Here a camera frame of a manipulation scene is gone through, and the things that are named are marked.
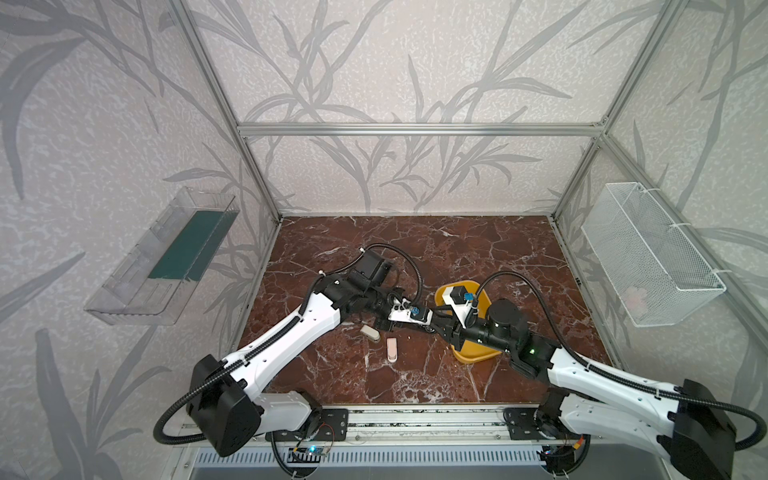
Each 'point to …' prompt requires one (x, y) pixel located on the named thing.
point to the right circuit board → (558, 458)
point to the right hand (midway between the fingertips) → (430, 306)
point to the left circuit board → (310, 454)
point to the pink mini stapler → (392, 349)
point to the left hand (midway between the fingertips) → (418, 304)
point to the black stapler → (427, 328)
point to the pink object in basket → (634, 300)
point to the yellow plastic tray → (468, 351)
